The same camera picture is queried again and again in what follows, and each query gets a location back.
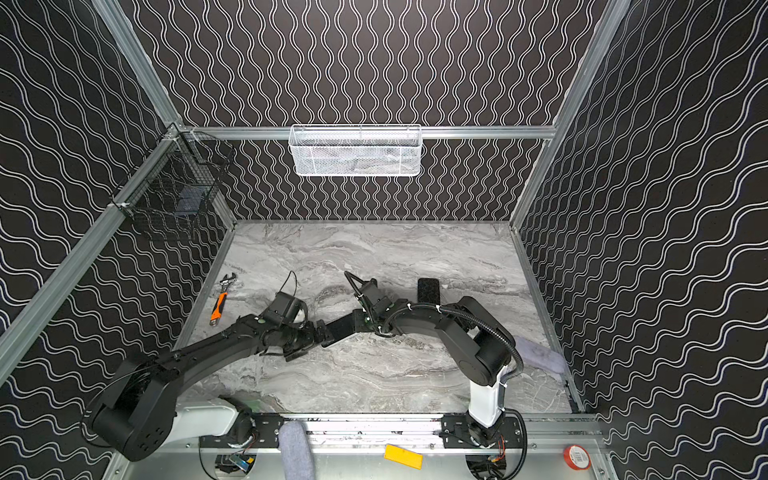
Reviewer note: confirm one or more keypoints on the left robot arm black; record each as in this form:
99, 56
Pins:
135, 414

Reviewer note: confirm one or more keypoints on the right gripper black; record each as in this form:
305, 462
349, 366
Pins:
360, 321

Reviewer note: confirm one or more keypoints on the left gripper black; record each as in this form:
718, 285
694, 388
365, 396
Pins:
301, 341

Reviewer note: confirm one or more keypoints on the purple grey cloth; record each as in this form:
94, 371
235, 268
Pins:
540, 357

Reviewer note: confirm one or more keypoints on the black wire basket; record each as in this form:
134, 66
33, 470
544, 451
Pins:
175, 201

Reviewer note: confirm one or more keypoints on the yellow card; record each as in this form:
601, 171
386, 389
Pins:
403, 457

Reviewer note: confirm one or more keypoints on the red tape roll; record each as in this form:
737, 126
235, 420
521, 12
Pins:
577, 458

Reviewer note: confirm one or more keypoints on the black phone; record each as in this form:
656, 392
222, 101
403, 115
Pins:
341, 328

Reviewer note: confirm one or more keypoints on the white mesh basket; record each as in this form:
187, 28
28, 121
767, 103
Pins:
356, 150

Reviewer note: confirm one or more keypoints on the orange adjustable wrench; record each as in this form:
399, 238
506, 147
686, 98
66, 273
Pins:
217, 311

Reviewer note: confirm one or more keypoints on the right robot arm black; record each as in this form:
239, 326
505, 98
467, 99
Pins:
484, 351

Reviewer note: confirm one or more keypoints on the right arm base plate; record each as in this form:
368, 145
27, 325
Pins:
462, 431

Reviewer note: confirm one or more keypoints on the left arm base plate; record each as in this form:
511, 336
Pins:
256, 432

